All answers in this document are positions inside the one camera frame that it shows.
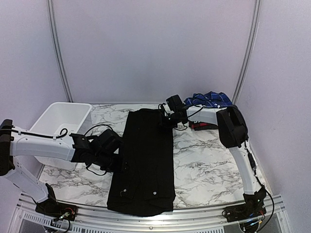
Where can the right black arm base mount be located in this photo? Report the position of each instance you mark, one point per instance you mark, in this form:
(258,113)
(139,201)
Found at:
(243,211)

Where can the left aluminium wall profile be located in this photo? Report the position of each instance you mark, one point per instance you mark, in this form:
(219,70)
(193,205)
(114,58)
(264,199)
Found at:
(57,50)

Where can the aluminium table front rail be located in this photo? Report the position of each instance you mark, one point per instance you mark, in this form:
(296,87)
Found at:
(95,219)

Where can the red black plaid folded shirt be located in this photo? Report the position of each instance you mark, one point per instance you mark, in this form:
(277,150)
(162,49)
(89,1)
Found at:
(199,126)

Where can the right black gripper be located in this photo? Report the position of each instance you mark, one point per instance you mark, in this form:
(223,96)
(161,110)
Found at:
(163,124)

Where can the aluminium wall profile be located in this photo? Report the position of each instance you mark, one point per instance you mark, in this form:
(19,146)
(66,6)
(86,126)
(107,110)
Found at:
(57,50)
(248,52)

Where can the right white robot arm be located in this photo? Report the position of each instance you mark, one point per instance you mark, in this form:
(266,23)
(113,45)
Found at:
(233,135)

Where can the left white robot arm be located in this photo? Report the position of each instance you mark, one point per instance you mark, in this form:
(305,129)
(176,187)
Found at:
(104,150)

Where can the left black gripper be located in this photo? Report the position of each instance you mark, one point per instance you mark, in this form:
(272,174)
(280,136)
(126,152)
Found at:
(119,168)

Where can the white plastic laundry basket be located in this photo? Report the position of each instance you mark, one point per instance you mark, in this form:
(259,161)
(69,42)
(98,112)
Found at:
(75,117)

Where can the blue plaid folded shirt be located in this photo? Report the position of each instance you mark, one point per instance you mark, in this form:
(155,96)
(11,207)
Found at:
(209,100)

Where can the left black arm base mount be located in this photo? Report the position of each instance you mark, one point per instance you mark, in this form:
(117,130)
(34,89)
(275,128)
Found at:
(57,210)

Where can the black long sleeve shirt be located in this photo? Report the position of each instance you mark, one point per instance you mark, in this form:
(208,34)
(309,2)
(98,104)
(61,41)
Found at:
(146,185)

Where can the right aluminium wall profile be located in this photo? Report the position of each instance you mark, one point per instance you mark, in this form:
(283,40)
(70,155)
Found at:
(248,52)

